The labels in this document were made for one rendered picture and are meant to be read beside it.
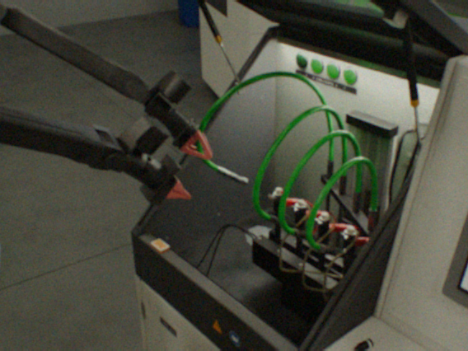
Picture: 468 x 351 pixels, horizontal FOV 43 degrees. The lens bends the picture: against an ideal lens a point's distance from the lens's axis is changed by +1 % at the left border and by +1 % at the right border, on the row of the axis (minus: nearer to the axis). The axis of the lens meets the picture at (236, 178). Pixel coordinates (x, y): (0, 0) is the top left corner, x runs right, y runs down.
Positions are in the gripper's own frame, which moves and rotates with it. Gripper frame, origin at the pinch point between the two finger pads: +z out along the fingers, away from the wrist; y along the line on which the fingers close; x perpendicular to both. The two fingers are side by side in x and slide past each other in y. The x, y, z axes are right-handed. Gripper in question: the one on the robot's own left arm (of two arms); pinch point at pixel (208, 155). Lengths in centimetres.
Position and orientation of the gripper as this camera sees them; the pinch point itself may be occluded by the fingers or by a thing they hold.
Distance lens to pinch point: 150.0
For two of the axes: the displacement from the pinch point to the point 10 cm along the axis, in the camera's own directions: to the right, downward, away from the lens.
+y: 0.0, -2.8, 9.6
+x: -6.9, 7.0, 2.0
